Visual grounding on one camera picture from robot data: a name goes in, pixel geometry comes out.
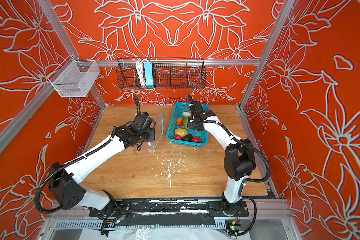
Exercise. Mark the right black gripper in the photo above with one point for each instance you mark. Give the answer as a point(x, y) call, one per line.
point(190, 125)

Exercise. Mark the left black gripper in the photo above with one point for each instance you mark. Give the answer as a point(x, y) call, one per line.
point(151, 138)

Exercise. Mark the green cabbage toy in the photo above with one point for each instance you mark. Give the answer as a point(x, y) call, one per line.
point(186, 121)

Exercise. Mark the yellow mango toy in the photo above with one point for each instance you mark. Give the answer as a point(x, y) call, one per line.
point(181, 131)

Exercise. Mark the clear zip top bag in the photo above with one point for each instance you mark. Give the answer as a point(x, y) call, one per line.
point(150, 147)

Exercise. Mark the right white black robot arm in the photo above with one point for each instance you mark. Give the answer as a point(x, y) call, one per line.
point(239, 159)

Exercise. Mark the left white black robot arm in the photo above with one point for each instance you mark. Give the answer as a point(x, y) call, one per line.
point(64, 180)

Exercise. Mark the dark avocado toy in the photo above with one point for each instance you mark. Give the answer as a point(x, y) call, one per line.
point(187, 138)

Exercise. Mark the red strawberry toy right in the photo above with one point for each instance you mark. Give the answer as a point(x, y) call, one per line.
point(196, 140)

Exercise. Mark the red strawberry toy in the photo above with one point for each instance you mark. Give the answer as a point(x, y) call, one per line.
point(196, 140)
point(177, 137)

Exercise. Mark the teal plastic basket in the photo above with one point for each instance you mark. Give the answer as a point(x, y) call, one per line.
point(178, 110)

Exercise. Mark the red strawberry toy left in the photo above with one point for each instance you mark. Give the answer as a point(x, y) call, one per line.
point(177, 137)

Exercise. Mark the light blue box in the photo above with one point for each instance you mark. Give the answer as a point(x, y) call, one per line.
point(148, 66)

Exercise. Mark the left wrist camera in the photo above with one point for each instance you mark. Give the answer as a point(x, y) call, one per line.
point(142, 121)

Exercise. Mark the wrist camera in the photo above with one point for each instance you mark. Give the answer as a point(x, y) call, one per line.
point(142, 121)
point(196, 109)

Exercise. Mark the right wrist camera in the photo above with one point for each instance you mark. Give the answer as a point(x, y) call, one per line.
point(196, 109)

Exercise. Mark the black wire wall basket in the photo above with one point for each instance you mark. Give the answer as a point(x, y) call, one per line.
point(168, 73)

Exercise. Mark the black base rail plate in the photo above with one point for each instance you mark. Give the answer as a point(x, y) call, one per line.
point(170, 212)

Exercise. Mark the clear acrylic wall bin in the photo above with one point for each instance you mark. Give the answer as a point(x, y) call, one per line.
point(74, 79)

